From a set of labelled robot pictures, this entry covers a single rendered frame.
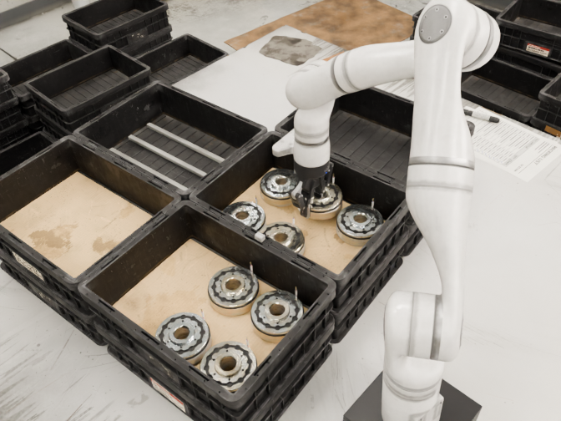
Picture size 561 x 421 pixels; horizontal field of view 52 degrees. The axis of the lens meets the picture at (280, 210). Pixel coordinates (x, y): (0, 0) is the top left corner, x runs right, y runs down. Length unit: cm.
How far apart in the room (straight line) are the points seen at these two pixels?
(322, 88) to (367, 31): 282
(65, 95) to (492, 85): 179
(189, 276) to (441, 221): 61
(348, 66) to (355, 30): 286
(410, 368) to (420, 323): 11
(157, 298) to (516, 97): 187
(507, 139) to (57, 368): 136
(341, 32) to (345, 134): 229
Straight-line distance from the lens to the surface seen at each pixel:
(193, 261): 128
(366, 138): 157
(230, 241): 122
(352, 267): 111
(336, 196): 132
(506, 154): 180
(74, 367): 134
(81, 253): 136
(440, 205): 82
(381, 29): 388
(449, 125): 83
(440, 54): 85
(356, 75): 100
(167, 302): 122
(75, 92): 257
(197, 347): 111
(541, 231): 159
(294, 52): 219
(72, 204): 149
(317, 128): 113
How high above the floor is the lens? 178
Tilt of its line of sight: 45 degrees down
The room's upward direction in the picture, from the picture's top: 3 degrees counter-clockwise
